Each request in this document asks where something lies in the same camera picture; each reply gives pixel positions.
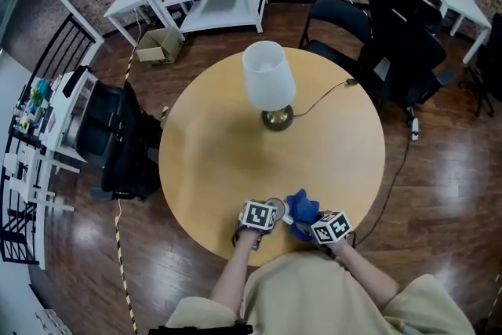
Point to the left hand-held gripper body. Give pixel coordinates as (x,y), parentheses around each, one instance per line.
(257,215)

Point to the table lamp with white shade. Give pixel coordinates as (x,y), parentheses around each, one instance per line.
(268,82)

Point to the black metal railing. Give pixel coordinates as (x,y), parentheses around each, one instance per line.
(66,47)

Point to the small white desk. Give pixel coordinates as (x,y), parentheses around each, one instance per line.
(27,172)

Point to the black office chair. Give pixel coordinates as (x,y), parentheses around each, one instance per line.
(404,51)
(117,137)
(490,62)

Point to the person's beige shirt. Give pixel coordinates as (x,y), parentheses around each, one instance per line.
(313,298)

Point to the flat black bag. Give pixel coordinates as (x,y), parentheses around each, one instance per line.
(76,80)

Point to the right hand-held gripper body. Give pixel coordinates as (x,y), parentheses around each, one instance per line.
(331,229)

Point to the black folding chair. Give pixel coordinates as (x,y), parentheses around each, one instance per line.
(337,23)

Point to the person's left forearm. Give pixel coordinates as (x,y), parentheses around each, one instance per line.
(235,274)

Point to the blue cloth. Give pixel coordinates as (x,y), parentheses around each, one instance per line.
(302,208)

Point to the yellow black hazard tape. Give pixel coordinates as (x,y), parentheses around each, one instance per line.
(123,278)

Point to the person's right forearm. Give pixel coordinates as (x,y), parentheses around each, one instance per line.
(364,274)

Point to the white cup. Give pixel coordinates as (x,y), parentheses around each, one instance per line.
(283,210)

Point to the white power strip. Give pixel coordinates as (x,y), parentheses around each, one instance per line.
(414,128)

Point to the open cardboard box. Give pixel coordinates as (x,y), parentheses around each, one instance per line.
(157,47)

